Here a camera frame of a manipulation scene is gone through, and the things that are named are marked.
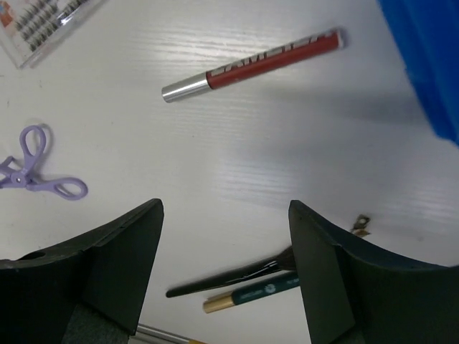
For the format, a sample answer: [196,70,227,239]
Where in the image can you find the red lip gloss tube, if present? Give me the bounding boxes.
[161,27,346,103]

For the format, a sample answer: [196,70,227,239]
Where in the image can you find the blue compartment tray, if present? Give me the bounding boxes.
[378,0,458,145]

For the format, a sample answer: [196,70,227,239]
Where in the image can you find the green gold mascara pencil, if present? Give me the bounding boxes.
[203,272,300,314]

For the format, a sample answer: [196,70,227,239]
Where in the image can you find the clear false eyelash case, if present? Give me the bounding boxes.
[1,0,105,69]

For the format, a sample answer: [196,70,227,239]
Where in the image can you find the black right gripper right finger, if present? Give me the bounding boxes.
[288,200,458,343]

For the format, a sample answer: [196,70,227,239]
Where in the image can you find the silver small tool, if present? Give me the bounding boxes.
[350,214,371,238]

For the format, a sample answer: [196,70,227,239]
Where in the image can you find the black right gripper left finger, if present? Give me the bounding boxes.
[1,199,164,343]

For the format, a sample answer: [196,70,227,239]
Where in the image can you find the black makeup brush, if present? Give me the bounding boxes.
[166,247,296,298]

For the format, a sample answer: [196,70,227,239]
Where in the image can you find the purple eyelash curler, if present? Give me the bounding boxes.
[1,125,88,201]

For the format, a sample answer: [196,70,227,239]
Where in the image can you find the aluminium front rail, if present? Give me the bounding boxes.
[132,324,204,344]

